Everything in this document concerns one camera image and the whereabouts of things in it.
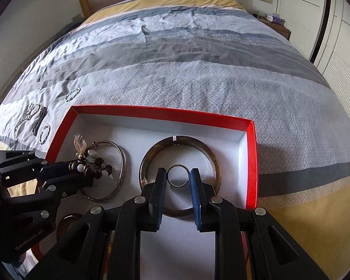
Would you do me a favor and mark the wooden nightstand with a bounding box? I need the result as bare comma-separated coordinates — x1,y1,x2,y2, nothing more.
259,14,292,40

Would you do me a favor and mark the white sliding wardrobe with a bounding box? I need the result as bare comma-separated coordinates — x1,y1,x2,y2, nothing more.
276,0,350,140

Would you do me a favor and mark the silver link bracelet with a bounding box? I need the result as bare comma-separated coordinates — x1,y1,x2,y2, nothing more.
38,124,51,144
65,87,81,101

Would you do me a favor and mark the amber bangle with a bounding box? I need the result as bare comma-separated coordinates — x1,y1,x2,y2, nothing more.
56,213,86,241

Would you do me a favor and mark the purple tissue box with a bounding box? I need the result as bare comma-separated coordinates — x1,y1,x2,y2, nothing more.
265,13,283,24

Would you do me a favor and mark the dark beaded bracelet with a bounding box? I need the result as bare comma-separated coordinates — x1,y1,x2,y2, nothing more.
73,134,114,186

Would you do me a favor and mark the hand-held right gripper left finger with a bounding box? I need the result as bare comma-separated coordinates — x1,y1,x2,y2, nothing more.
31,168,167,280

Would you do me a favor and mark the dark brown bangle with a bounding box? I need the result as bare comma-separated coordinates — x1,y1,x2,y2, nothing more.
138,136,222,219

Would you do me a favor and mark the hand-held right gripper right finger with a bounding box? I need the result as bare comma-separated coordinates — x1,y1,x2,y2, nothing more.
189,168,330,280

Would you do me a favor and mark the small gold ring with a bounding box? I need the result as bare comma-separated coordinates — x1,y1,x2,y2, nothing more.
167,164,190,186

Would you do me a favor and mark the silver clasp ornament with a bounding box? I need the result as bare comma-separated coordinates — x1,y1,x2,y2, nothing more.
35,106,47,123

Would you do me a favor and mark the red cardboard box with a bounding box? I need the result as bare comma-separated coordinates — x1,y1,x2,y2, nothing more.
31,105,258,280

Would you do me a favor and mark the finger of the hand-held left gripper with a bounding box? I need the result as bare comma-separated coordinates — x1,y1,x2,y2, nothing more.
0,151,85,181
0,175,94,213

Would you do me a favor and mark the thin gold bangle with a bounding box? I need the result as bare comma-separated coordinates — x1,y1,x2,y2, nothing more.
81,140,126,202

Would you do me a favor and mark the silver chain bracelet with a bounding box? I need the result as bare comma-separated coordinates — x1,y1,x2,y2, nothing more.
14,102,37,132

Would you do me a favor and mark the dark crumpled cloth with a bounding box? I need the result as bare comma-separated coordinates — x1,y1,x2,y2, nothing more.
58,20,85,37

